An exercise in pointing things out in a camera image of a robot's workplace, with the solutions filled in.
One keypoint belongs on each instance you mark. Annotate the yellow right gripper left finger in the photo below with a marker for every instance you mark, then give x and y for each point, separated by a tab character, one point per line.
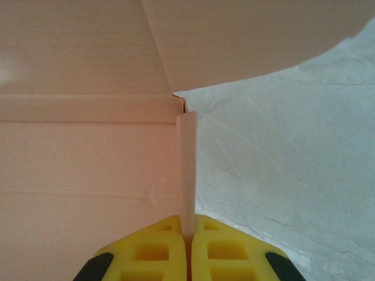
152	251

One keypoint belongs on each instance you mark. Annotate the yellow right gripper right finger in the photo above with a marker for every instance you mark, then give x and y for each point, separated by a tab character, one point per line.
225	251

